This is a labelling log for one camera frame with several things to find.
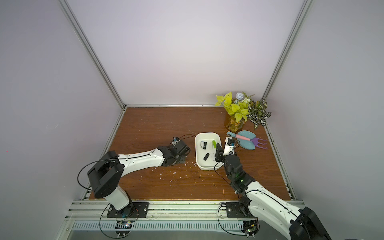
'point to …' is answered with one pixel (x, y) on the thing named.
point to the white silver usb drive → (201, 144)
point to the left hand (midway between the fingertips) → (184, 157)
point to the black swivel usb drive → (206, 157)
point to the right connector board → (250, 227)
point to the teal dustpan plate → (245, 143)
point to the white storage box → (210, 164)
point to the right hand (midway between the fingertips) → (221, 142)
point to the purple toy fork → (255, 141)
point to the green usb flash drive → (214, 144)
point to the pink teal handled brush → (229, 133)
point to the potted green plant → (242, 111)
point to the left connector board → (123, 228)
